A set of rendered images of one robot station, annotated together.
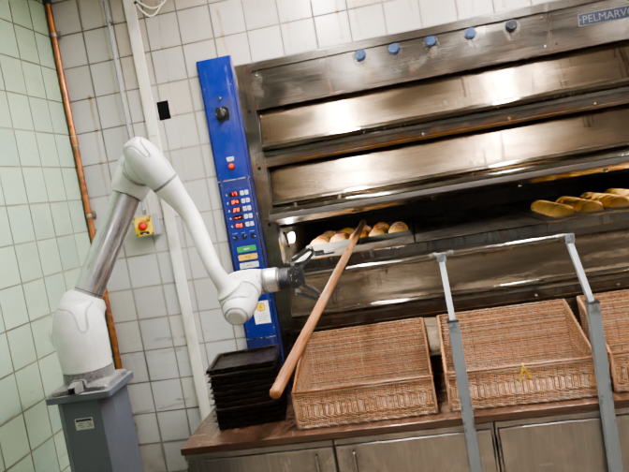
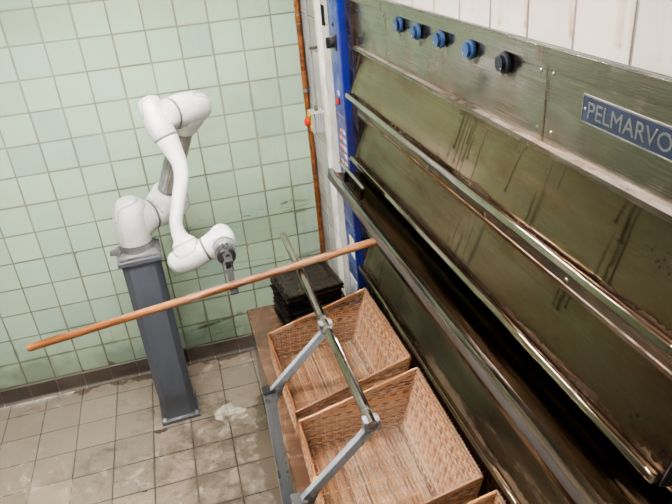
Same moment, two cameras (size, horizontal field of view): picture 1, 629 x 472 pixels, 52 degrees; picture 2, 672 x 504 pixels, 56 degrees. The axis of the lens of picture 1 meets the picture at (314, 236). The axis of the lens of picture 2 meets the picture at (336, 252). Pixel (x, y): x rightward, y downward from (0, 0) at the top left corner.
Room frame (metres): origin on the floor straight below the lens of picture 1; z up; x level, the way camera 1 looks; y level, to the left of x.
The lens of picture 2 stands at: (1.93, -2.10, 2.35)
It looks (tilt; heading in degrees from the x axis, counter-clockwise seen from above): 28 degrees down; 68
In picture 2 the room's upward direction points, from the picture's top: 5 degrees counter-clockwise
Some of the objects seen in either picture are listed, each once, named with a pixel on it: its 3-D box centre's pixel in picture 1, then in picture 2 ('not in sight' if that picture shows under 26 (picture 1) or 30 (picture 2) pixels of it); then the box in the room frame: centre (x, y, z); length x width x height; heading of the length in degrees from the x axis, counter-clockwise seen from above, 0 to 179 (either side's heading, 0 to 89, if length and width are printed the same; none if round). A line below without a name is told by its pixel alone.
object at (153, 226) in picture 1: (146, 225); (316, 120); (3.04, 0.76, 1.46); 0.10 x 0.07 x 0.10; 81
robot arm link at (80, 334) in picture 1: (80, 333); (132, 219); (2.07, 0.79, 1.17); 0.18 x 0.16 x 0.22; 28
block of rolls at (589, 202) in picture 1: (590, 201); not in sight; (3.20, -1.37, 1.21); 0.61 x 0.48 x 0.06; 171
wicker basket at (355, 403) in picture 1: (364, 369); (335, 358); (2.67, -0.11, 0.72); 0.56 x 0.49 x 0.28; 82
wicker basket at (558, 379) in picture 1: (511, 351); (382, 461); (2.58, -0.71, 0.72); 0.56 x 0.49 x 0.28; 80
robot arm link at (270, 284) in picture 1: (272, 280); (225, 249); (2.36, 0.18, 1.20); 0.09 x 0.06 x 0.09; 171
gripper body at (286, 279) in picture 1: (291, 277); (227, 257); (2.35, 0.11, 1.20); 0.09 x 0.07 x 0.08; 81
